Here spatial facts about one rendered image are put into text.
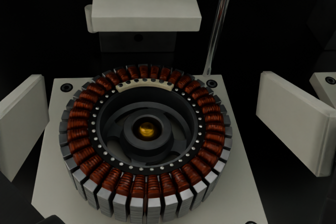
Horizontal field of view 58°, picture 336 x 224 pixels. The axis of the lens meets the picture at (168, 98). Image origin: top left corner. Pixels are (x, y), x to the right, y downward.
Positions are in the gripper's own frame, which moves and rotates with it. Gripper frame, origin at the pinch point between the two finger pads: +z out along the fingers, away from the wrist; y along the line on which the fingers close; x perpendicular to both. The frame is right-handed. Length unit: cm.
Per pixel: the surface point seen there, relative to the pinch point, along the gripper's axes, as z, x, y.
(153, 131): 2.0, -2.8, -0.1
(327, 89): 8.4, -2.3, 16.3
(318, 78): 9.7, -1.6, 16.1
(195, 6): 1.5, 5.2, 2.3
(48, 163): 2.7, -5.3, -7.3
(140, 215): -2.4, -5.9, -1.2
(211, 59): 8.8, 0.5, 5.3
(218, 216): -1.0, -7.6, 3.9
